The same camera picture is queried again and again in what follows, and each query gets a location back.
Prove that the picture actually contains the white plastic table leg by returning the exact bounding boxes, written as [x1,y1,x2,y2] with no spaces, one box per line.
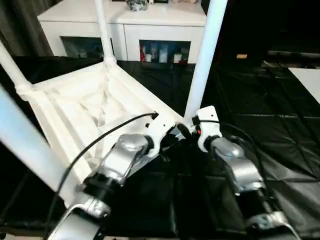
[183,0,228,124]
[0,84,79,202]
[0,41,35,94]
[94,0,118,66]

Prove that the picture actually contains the white plastic table top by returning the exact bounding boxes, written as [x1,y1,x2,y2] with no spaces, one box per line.
[16,59,191,209]

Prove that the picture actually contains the black side table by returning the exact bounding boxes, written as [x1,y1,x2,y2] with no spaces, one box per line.
[261,50,320,69]

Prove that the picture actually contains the white flat board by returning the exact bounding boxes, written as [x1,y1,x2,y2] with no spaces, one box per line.
[288,67,320,105]

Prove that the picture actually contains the dark patterned ornament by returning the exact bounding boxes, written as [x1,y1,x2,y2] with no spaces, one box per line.
[125,0,149,13]

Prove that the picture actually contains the white cabinet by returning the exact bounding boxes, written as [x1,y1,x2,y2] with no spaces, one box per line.
[37,0,209,65]

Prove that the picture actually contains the grey curtain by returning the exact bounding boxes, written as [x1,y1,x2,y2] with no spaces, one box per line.
[0,0,55,58]

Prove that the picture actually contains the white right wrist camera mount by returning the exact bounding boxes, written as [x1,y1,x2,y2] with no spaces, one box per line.
[196,105,224,153]

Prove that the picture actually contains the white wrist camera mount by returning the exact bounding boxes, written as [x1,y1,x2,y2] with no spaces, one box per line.
[196,105,224,153]
[145,113,179,159]

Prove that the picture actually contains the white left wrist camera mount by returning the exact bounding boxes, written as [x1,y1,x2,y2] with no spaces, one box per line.
[145,113,179,159]

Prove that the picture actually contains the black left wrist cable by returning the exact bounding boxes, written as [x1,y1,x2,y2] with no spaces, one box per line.
[43,112,160,240]

